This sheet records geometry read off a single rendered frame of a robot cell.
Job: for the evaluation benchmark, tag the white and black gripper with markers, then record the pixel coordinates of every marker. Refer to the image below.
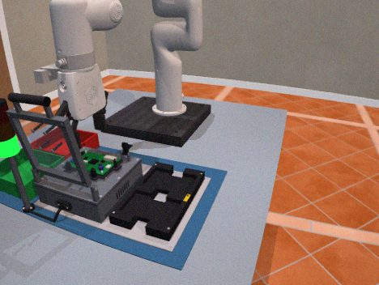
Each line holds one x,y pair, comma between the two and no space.
83,95

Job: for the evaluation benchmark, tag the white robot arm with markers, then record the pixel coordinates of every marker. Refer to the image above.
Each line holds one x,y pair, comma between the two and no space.
73,22

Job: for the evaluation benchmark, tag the green bin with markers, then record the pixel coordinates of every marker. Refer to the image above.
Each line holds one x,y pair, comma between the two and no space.
7,180

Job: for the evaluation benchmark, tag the green circuit board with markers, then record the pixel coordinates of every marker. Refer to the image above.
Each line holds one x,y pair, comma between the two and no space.
93,160

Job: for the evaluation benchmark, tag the red bin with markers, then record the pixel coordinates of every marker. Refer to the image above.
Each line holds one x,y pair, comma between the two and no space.
92,140

